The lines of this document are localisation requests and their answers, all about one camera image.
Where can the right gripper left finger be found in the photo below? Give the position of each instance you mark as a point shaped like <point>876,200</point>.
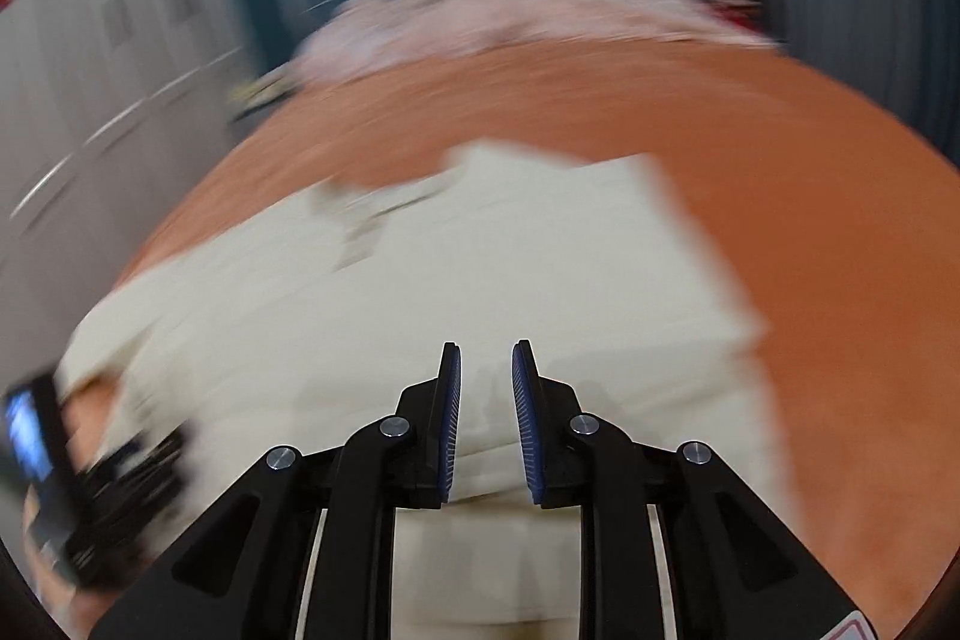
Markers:
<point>303,545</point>

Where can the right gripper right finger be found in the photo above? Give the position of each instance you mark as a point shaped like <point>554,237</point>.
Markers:
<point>673,542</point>

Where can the cream quilted jacket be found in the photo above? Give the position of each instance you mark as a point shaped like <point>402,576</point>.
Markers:
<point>306,322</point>

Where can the left hand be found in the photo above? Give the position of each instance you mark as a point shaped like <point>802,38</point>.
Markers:
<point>76,611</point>

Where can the orange plush bed blanket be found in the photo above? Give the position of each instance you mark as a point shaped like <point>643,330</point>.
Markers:
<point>842,223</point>

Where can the white wardrobe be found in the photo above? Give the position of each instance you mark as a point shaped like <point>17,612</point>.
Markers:
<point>111,111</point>

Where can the pink floral duvet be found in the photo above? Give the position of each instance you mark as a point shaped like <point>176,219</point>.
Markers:
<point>365,36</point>

